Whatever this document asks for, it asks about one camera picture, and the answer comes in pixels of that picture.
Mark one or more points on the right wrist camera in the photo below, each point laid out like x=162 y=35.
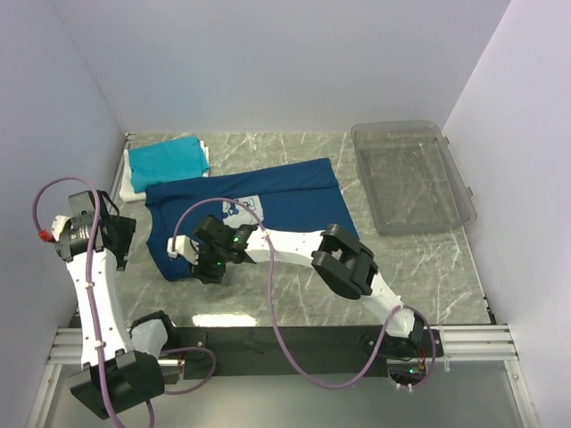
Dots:
x=183 y=246

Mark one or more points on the dark blue t-shirt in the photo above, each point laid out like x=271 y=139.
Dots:
x=300 y=197

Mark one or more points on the white folded t-shirt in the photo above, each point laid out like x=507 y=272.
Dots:
x=129 y=187

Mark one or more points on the clear plastic bin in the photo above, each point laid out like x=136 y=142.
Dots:
x=411 y=181

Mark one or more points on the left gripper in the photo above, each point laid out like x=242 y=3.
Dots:
x=125 y=228

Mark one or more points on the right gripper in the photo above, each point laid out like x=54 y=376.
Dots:
x=207 y=275

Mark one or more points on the teal folded t-shirt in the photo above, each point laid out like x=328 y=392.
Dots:
x=167 y=162

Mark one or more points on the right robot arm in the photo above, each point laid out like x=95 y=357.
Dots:
x=342 y=261

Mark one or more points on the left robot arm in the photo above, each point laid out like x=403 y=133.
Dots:
x=119 y=363

